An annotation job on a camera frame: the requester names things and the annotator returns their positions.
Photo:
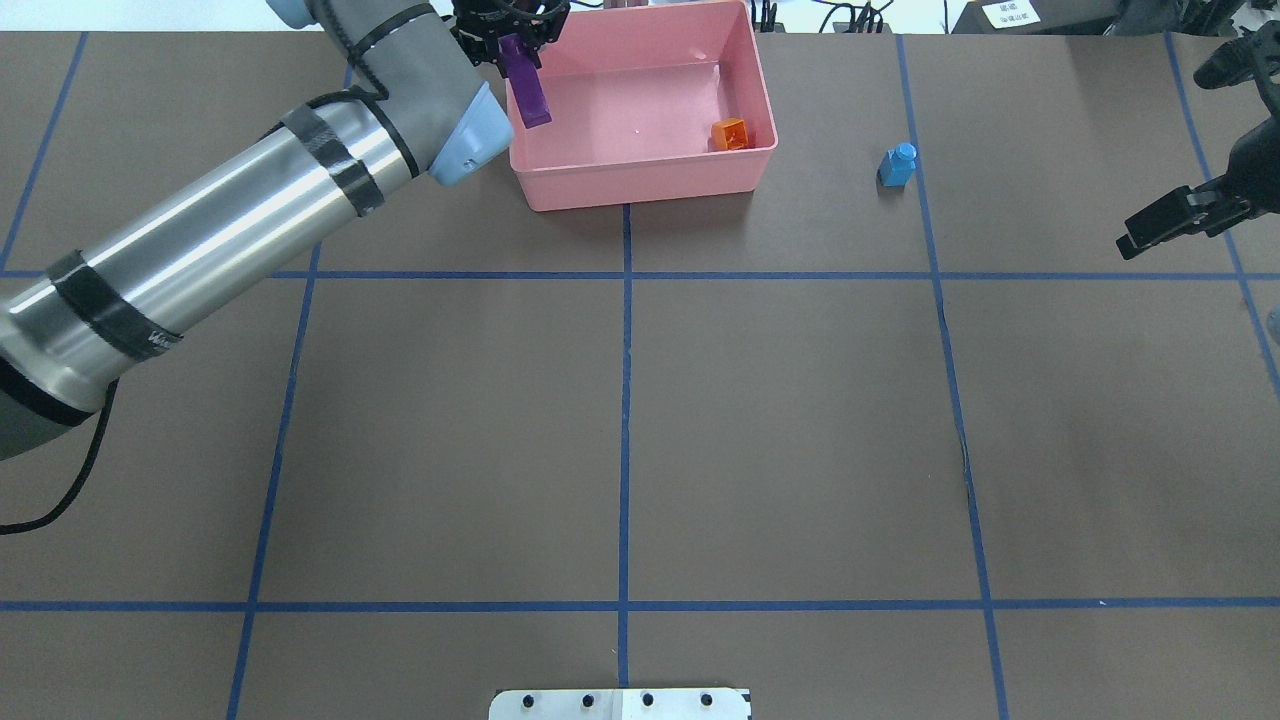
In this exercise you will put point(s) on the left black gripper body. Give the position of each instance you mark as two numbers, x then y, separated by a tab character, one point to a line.
497	27

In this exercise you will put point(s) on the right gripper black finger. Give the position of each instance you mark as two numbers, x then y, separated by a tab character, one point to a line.
1179	212

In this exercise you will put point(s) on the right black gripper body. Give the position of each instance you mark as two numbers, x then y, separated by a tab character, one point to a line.
1256	160

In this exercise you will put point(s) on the purple block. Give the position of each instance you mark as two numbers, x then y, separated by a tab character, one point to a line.
522	74

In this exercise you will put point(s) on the orange block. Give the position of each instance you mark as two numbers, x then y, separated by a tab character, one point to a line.
730	135

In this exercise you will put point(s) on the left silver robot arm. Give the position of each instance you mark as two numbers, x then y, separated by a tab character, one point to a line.
417	106

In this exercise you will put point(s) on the pink plastic box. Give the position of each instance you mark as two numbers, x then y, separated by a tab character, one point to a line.
633	92

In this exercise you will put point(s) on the small blue block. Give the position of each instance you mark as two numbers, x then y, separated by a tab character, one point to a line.
898	166

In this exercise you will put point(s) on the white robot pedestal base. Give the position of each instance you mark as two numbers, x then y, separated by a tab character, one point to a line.
623	703

